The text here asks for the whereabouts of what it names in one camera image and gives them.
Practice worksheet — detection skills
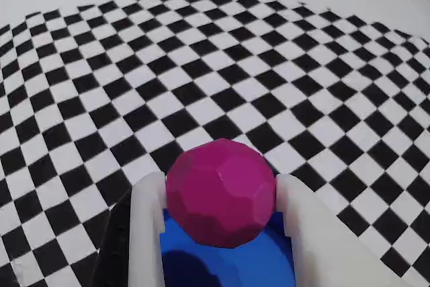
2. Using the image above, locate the pink faceted ball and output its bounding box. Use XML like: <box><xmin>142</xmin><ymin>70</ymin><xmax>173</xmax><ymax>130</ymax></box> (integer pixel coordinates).
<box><xmin>165</xmin><ymin>138</ymin><xmax>278</xmax><ymax>249</ymax></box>

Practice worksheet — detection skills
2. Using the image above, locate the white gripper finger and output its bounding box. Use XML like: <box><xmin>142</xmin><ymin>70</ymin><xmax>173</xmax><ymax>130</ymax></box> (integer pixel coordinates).
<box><xmin>275</xmin><ymin>173</ymin><xmax>404</xmax><ymax>287</ymax></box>

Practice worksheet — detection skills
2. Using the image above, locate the black white checkered mat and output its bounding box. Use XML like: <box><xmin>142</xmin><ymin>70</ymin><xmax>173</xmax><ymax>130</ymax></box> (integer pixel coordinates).
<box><xmin>0</xmin><ymin>0</ymin><xmax>430</xmax><ymax>287</ymax></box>

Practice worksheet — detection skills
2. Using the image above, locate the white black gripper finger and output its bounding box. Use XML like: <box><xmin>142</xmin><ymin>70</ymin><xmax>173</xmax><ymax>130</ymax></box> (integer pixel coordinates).
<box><xmin>92</xmin><ymin>171</ymin><xmax>168</xmax><ymax>287</ymax></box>

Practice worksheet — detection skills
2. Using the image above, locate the blue round box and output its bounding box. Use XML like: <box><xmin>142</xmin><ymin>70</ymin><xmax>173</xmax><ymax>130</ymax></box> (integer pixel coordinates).
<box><xmin>159</xmin><ymin>208</ymin><xmax>296</xmax><ymax>287</ymax></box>

